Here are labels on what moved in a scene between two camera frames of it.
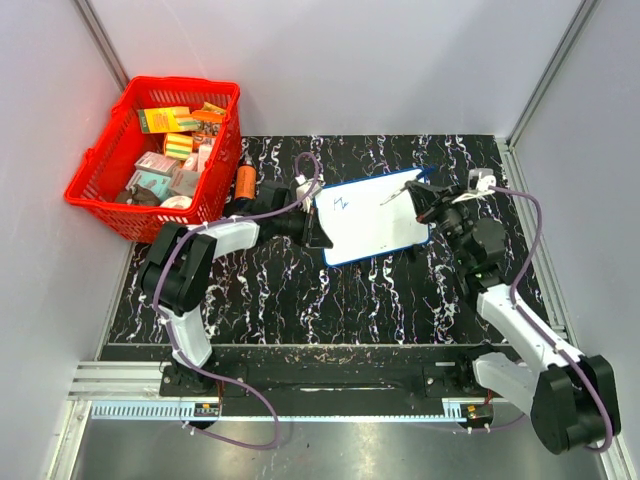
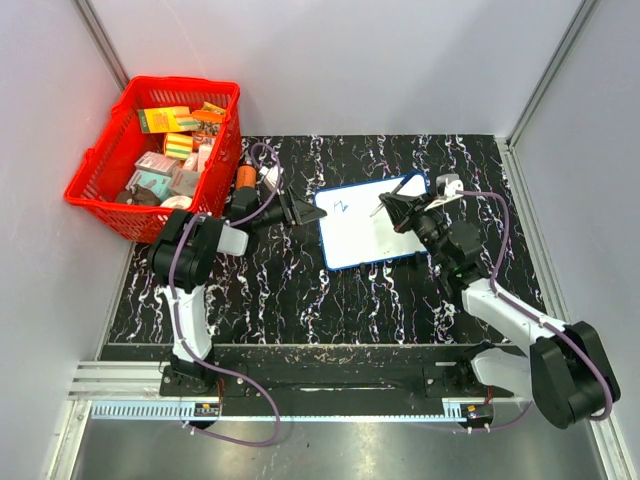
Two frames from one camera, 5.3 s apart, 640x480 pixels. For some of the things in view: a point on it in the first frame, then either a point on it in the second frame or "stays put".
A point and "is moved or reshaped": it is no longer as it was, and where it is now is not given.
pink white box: (157, 164) stays put
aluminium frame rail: (136, 392) stays put
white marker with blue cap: (394, 194) is moved or reshaped
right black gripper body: (443, 208) → (415, 218)
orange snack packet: (209, 117) stays put
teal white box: (154, 182) stays put
